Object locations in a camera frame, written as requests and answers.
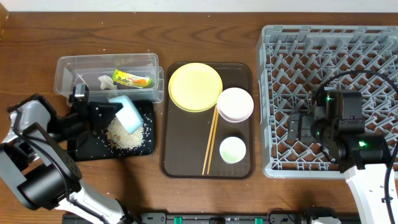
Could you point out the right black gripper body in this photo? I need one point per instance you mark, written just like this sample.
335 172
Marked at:
306 122

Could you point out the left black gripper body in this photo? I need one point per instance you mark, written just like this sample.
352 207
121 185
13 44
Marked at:
76 127

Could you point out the light blue bowl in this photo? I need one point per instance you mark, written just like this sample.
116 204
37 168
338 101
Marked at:
128 115

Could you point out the cooked rice pile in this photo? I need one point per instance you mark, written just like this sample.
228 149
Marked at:
118 135

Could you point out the white tissue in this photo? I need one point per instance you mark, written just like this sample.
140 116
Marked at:
107 83

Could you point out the green snack wrapper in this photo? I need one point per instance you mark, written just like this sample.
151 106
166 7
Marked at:
130 80

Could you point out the pink round bowl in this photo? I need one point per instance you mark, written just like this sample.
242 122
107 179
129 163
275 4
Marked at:
235 105

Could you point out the white paper cup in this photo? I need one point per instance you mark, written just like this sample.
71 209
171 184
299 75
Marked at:
232 150

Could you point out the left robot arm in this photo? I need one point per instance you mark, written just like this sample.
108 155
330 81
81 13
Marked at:
41 174

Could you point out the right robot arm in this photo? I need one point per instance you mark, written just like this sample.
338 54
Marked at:
336 123

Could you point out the grey plastic dishwasher rack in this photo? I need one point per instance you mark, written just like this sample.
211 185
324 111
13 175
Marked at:
292 61

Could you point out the black rectangular tray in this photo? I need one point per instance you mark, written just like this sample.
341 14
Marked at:
88 147

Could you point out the upper clear plastic bin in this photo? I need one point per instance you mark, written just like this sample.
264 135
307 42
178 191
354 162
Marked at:
116 61

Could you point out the clear plastic bin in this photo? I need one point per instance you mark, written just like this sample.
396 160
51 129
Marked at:
161 87
116 61

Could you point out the lower clear plastic bin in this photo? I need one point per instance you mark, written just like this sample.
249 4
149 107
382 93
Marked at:
161 87

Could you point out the right wooden chopstick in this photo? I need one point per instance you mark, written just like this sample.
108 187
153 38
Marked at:
212 142

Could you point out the wooden chopstick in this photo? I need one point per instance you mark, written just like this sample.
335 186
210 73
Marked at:
212 142
209 140

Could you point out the left wooden chopstick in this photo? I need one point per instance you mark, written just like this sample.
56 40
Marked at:
209 140

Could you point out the yellow round plate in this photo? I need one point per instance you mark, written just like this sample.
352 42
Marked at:
195 87

